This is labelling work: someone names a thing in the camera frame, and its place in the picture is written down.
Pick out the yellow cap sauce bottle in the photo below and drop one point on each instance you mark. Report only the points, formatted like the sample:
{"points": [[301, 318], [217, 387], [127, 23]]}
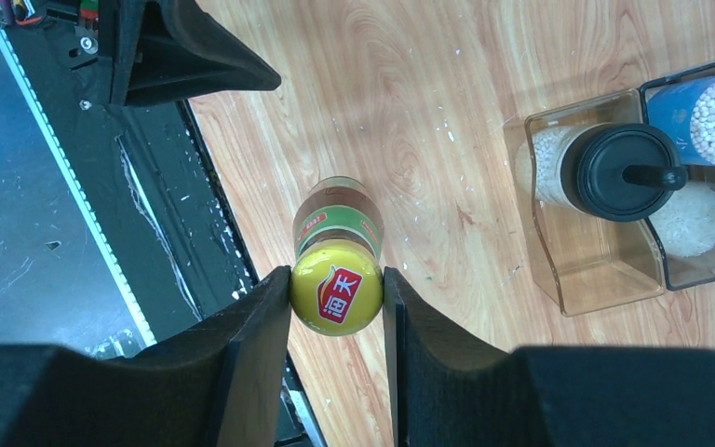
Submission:
{"points": [[337, 281]]}

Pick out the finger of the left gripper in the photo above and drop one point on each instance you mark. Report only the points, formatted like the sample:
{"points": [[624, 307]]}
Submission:
{"points": [[168, 51]]}

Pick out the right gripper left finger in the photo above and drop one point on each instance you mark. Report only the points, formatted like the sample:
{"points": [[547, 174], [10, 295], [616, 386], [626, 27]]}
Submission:
{"points": [[215, 384]]}

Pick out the black lid spice bottle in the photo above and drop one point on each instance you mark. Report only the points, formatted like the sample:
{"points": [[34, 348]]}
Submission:
{"points": [[620, 172]]}

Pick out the clear plastic organizer bin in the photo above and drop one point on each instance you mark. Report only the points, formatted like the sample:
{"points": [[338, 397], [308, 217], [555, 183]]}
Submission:
{"points": [[585, 263]]}

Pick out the silver lid blue bottle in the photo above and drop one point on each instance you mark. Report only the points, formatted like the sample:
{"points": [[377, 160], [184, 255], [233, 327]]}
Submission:
{"points": [[686, 113]]}

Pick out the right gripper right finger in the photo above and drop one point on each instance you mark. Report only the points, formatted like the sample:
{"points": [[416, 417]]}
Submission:
{"points": [[449, 388]]}

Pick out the silver lid glass jar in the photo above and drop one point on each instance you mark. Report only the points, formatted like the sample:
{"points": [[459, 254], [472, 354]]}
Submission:
{"points": [[685, 225]]}

